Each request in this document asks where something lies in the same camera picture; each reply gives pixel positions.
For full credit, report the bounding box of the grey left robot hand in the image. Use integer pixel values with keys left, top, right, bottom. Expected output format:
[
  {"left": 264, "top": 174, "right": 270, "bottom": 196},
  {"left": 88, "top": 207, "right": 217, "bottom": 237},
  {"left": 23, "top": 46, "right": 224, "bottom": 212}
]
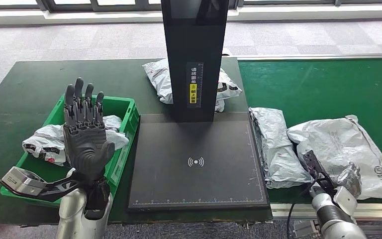
[{"left": 62, "top": 77, "right": 116, "bottom": 183}]

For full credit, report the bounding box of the green conveyor belt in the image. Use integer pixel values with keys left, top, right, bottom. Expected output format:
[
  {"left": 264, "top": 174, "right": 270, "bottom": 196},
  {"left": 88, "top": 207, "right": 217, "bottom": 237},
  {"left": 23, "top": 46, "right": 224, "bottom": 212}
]
[{"left": 238, "top": 58, "right": 382, "bottom": 204}]

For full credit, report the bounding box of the green plastic crate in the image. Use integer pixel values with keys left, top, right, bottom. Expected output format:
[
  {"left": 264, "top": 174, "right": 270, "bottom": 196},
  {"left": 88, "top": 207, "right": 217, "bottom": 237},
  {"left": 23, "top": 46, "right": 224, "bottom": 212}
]
[{"left": 0, "top": 95, "right": 141, "bottom": 209}]

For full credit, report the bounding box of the grey parcel bag red print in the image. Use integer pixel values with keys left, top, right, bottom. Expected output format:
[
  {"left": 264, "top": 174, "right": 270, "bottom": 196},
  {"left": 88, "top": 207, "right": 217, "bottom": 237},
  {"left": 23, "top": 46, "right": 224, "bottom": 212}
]
[{"left": 22, "top": 115, "right": 130, "bottom": 167}]

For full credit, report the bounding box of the dark window frame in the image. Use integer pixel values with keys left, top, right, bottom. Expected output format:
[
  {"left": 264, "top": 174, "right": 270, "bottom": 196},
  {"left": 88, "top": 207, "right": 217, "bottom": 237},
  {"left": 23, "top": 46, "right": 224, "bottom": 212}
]
[{"left": 0, "top": 0, "right": 382, "bottom": 14}]

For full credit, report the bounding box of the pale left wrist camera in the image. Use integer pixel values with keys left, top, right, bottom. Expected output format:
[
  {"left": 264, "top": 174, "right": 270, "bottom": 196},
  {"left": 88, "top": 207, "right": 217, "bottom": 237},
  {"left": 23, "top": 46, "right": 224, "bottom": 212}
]
[{"left": 0, "top": 166, "right": 47, "bottom": 197}]

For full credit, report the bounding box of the black yellow warning label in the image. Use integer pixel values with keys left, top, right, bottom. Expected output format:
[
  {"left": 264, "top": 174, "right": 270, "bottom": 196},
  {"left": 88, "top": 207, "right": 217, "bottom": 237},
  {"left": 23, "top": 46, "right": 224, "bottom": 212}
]
[{"left": 186, "top": 62, "right": 204, "bottom": 109}]

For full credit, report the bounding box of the white window sill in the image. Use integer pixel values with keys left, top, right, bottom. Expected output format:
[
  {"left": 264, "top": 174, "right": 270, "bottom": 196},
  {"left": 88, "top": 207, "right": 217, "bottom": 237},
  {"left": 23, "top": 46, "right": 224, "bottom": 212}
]
[{"left": 0, "top": 6, "right": 382, "bottom": 27}]

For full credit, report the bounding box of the narrow grey parcel bag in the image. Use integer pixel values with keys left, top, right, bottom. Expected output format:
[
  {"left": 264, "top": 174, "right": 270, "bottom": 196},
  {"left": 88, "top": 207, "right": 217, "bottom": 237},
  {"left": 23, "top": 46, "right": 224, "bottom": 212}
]
[{"left": 248, "top": 107, "right": 312, "bottom": 189}]

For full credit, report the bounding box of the black inbound scanner machine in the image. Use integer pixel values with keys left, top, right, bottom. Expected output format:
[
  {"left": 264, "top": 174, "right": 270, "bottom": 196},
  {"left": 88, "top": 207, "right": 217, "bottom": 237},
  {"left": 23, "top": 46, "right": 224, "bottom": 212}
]
[{"left": 127, "top": 0, "right": 270, "bottom": 212}]

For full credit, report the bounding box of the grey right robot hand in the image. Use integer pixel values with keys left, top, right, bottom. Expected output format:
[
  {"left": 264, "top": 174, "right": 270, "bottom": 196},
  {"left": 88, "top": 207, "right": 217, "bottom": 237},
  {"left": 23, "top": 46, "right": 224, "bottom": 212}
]
[{"left": 334, "top": 162, "right": 363, "bottom": 199}]

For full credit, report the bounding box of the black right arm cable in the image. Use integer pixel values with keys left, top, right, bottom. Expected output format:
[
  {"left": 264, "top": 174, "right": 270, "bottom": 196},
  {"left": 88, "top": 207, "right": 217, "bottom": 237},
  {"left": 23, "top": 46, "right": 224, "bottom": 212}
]
[{"left": 286, "top": 184, "right": 313, "bottom": 239}]

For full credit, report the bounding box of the large grey parcel bag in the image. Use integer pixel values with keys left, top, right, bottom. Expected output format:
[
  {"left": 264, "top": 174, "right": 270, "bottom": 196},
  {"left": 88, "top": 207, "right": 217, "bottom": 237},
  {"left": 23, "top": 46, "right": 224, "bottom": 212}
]
[{"left": 286, "top": 115, "right": 382, "bottom": 201}]

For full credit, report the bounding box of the grey parcel bag black print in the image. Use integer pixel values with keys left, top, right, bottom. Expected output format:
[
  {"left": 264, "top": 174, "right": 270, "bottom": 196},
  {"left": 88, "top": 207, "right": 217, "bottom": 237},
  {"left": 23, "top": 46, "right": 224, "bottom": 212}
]
[{"left": 142, "top": 58, "right": 243, "bottom": 113}]

